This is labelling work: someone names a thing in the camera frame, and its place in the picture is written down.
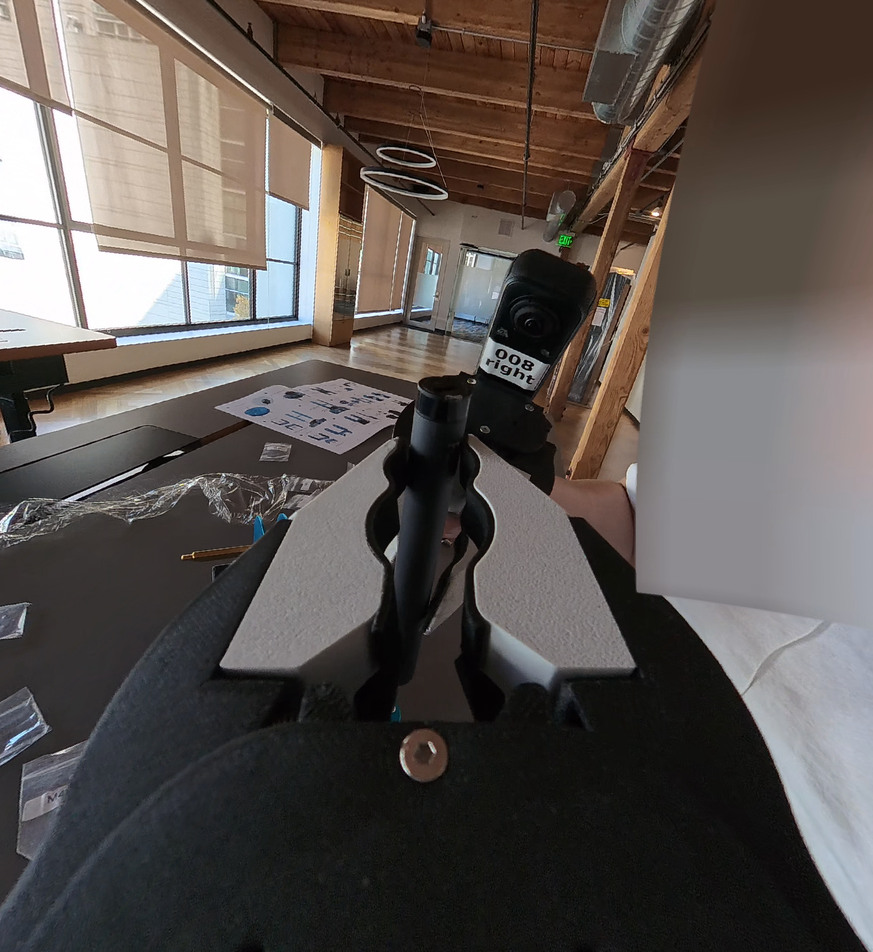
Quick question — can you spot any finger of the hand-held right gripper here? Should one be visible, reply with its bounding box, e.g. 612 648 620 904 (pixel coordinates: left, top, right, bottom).
423 539 476 637

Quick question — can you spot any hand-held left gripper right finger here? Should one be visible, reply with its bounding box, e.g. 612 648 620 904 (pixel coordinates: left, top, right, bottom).
457 437 638 689

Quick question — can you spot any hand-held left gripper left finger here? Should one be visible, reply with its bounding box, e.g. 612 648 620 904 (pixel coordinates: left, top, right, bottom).
219 437 408 684

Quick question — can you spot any black metal tube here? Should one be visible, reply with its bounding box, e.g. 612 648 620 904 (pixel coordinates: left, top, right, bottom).
390 374 476 689

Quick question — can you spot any person's right forearm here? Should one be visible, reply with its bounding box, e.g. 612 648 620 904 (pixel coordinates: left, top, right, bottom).
556 478 638 568

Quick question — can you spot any dark desk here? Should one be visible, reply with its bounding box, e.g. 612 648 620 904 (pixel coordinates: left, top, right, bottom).
0 360 426 916

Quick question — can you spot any wood-edged office desk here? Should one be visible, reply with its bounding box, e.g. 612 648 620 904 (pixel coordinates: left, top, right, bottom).
0 297 118 441

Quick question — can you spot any glass door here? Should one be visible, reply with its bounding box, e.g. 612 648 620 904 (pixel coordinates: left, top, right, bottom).
407 238 450 333

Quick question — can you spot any printed instruction sheet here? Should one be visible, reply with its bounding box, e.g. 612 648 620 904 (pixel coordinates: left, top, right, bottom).
215 378 417 456

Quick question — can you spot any crumpled clear plastic wrap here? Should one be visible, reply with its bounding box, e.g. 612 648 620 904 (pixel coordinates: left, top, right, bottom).
0 472 333 570

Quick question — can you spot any person's white shirt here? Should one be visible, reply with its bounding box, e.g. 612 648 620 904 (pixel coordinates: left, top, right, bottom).
624 461 873 952

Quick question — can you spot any beige roller blind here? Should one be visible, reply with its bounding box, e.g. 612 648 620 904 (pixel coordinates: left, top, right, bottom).
56 0 271 271
267 115 313 211

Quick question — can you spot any wooden support post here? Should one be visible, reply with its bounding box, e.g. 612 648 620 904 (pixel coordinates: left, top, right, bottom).
566 186 677 481

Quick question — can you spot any silver ventilation duct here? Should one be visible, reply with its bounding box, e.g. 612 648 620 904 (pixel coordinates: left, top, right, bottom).
583 0 707 126

